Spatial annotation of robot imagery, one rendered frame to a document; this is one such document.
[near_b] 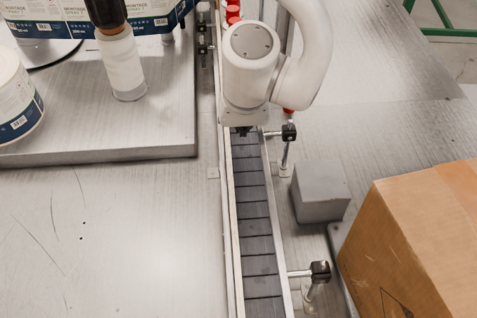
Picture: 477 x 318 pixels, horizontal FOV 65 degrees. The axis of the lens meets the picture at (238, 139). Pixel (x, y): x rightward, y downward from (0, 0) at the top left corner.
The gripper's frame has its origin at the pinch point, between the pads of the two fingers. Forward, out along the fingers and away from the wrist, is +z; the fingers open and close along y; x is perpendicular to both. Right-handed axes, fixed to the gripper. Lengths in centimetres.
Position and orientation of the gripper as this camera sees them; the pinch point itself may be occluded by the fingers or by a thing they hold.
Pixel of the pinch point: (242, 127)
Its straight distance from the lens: 82.0
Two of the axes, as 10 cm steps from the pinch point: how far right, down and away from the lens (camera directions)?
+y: -10.0, 0.6, -0.5
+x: 0.8, 9.3, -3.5
